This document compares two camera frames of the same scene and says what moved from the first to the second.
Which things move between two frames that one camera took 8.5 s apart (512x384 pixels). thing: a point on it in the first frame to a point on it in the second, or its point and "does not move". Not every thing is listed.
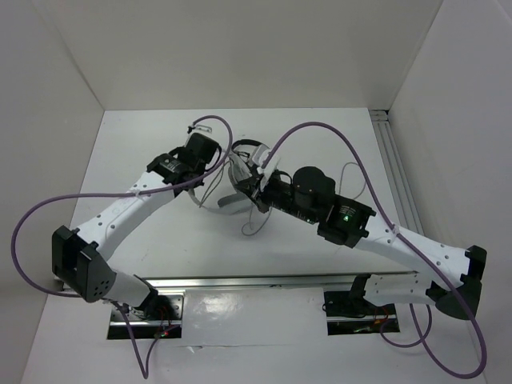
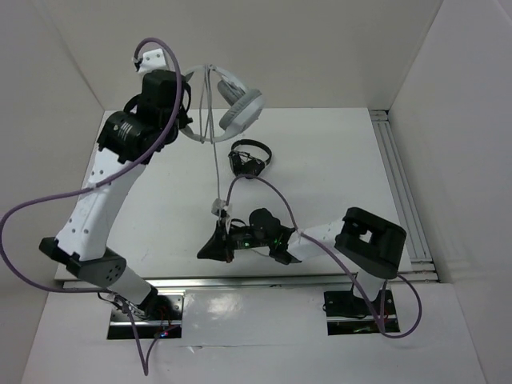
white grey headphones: x=239 y=169 to x=242 y=107
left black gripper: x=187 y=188 to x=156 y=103
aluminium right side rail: x=397 y=184 does not move
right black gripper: x=251 y=186 to x=220 y=246
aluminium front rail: x=178 y=285 does not move
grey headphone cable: x=263 y=222 to x=208 y=119
